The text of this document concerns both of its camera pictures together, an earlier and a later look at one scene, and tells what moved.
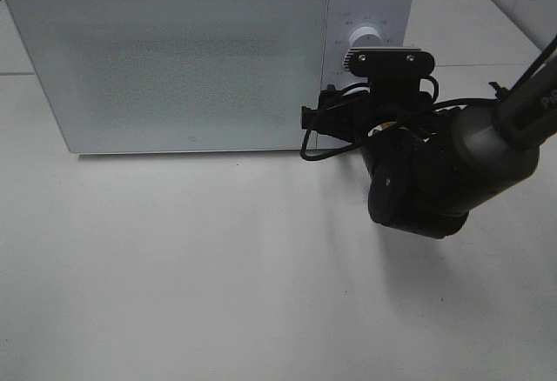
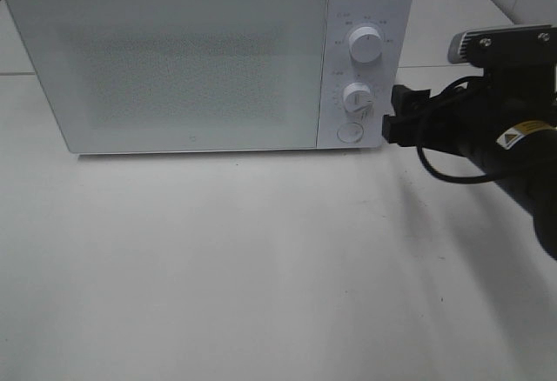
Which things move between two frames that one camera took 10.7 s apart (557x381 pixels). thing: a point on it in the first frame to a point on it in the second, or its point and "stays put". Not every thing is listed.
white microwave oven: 200,56 stays put
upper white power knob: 365,36 stays put
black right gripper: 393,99 to 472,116
